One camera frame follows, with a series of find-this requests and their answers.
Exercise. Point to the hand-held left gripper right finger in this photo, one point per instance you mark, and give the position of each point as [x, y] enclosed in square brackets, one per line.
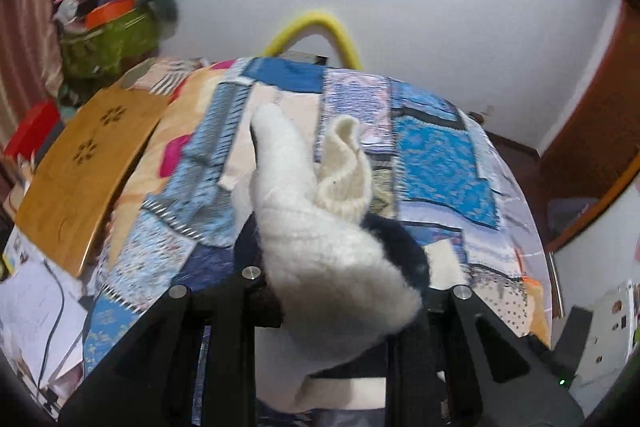
[452, 332]

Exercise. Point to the white box with stickers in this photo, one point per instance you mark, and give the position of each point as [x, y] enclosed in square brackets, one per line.
[607, 337]

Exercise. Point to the white and navy fluffy sweater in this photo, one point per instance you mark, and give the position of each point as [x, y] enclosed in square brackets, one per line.
[325, 267]

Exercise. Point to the green patterned bag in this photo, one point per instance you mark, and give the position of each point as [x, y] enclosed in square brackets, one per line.
[107, 44]

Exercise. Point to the white papers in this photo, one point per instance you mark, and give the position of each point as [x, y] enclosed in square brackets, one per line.
[30, 307]

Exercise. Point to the red box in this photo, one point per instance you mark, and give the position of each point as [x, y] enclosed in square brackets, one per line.
[32, 129]

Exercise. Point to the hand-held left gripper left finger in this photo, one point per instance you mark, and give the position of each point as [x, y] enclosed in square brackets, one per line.
[235, 307]

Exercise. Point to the yellow foam tube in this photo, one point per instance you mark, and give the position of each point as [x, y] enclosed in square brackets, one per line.
[325, 24]

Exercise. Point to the peach floral blanket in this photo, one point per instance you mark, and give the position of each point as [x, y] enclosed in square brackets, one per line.
[150, 167]

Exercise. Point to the blue patchwork blanket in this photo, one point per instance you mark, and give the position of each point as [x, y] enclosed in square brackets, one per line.
[435, 157]

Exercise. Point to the wooden board with flower cutouts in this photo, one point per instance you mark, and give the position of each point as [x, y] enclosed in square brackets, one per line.
[85, 177]

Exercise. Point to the brown wooden door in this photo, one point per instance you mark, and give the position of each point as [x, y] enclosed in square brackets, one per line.
[595, 107]

